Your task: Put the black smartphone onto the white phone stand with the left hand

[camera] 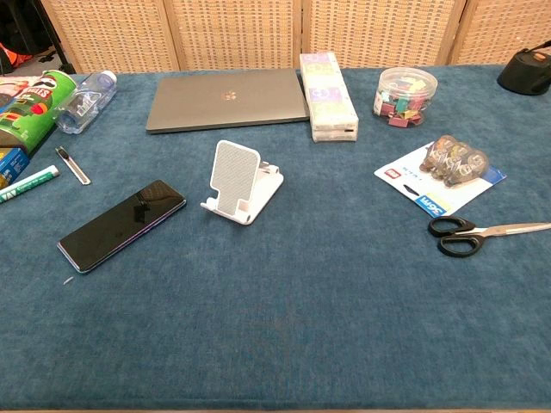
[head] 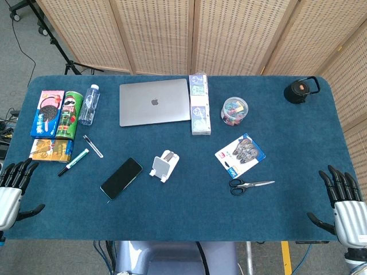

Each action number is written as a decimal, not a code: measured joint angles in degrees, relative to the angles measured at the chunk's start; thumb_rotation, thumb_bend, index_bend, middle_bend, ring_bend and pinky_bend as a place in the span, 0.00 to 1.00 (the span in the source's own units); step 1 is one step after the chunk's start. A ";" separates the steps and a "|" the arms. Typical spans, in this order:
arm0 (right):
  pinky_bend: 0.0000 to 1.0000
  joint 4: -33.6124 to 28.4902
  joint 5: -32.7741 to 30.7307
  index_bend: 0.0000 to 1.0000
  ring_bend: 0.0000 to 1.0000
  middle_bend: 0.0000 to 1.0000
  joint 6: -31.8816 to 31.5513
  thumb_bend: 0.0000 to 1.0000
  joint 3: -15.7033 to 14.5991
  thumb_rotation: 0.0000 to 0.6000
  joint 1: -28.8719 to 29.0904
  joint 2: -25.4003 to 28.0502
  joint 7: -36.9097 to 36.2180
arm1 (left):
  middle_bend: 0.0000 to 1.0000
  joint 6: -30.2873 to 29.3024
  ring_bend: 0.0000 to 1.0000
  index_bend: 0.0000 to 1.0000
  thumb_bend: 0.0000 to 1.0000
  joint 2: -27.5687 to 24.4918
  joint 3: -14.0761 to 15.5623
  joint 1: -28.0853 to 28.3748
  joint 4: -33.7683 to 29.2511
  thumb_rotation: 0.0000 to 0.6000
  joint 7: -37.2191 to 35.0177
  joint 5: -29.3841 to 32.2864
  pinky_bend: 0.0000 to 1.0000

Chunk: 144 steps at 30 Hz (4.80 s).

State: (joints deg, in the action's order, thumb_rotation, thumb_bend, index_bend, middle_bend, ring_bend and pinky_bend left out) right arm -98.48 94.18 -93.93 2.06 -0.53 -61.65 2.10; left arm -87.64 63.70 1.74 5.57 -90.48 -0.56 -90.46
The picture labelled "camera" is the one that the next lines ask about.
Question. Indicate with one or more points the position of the black smartphone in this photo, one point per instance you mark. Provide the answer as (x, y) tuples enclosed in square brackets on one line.
[(120, 226)]

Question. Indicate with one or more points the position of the white folding phone stand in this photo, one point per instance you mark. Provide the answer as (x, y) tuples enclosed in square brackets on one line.
[(234, 180)]

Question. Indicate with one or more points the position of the grey laptop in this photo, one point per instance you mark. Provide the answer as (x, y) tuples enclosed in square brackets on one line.
[(224, 101)]

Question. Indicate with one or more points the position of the blue tablecloth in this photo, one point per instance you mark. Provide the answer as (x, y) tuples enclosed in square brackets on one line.
[(275, 322)]

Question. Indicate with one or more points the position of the wrapped tissue pack bundle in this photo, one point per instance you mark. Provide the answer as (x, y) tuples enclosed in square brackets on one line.
[(329, 101)]

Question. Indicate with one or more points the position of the clear jar of binder clips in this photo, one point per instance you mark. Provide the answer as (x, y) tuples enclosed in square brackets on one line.
[(404, 101)]

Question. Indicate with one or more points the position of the wicker folding screen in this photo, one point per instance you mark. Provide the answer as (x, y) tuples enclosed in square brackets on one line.
[(241, 30)]

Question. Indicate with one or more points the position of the correction tape blister pack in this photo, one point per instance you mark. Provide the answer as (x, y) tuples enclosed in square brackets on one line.
[(452, 165)]

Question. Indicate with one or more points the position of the silver utility knife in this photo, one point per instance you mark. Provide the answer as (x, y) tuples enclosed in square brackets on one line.
[(75, 168)]

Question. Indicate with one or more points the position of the clear plastic water bottle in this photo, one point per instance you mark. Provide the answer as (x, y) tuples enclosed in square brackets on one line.
[(84, 105)]

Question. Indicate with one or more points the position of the green and white marker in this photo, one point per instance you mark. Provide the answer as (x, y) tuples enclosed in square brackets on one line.
[(30, 183)]

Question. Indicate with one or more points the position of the green Pringles can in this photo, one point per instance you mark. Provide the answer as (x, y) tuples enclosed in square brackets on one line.
[(36, 109)]

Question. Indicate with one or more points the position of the blue cardboard box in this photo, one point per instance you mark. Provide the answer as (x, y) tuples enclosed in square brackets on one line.
[(12, 165)]

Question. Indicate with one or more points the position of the black pouch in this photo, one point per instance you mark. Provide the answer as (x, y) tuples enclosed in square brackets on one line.
[(523, 73)]

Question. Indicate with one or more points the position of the white and red snack packet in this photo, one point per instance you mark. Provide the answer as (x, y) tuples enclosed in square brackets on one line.
[(15, 90)]

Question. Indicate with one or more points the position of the orange fabric item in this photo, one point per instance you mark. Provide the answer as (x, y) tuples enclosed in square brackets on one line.
[(15, 56)]

